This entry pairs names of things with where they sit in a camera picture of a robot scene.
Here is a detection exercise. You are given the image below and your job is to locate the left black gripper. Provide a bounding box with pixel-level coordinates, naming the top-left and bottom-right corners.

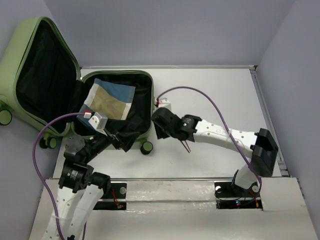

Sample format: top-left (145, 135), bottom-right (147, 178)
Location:
top-left (83, 117), bottom-right (141, 162)

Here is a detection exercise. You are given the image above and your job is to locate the blue and tan cloth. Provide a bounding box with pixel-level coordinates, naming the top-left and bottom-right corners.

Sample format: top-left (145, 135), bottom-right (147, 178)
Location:
top-left (77, 78), bottom-right (136, 129)

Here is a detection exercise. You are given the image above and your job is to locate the green hard-shell suitcase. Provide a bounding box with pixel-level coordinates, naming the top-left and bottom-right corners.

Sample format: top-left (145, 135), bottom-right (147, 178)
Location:
top-left (0, 16), bottom-right (154, 155)

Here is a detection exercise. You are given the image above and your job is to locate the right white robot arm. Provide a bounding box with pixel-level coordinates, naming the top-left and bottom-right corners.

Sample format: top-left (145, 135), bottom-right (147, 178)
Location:
top-left (151, 107), bottom-right (279, 197)

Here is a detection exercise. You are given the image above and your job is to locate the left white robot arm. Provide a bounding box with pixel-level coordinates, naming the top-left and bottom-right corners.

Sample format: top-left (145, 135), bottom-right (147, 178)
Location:
top-left (42, 132), bottom-right (140, 240)

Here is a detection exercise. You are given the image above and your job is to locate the white front cover board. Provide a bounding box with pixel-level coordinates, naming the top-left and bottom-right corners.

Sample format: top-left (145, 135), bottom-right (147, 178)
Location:
top-left (27, 177), bottom-right (316, 240)

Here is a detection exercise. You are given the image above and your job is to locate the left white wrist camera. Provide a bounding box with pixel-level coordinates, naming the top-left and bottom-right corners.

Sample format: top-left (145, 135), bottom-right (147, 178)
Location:
top-left (88, 112), bottom-right (108, 135)

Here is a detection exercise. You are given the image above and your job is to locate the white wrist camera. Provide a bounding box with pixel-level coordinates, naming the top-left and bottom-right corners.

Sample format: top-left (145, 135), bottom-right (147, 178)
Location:
top-left (155, 98), bottom-right (172, 110)
top-left (88, 112), bottom-right (108, 135)

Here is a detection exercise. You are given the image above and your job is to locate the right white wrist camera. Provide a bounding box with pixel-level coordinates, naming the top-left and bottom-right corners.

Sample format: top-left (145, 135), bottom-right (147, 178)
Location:
top-left (155, 98), bottom-right (172, 110)

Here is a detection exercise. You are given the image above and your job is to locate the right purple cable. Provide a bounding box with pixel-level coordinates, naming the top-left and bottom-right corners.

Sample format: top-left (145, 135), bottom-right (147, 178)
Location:
top-left (156, 86), bottom-right (263, 208)

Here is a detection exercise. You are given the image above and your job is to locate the purple cable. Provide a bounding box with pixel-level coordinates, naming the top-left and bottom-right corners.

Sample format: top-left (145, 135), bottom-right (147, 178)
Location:
top-left (33, 112), bottom-right (88, 240)
top-left (156, 86), bottom-right (263, 208)

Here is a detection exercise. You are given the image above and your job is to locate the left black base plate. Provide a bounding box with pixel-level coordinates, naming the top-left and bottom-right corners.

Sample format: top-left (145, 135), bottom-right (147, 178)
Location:
top-left (93, 181), bottom-right (127, 211)

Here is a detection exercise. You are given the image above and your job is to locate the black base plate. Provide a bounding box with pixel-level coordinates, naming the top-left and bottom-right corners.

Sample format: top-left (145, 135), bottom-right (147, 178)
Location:
top-left (214, 181), bottom-right (263, 210)
top-left (93, 181), bottom-right (127, 211)

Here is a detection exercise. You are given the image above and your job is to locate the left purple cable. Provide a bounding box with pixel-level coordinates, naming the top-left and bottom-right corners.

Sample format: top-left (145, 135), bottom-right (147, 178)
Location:
top-left (33, 112), bottom-right (88, 240)

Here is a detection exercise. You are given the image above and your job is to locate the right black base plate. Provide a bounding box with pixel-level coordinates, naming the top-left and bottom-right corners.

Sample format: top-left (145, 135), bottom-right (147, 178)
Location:
top-left (214, 181), bottom-right (263, 210)

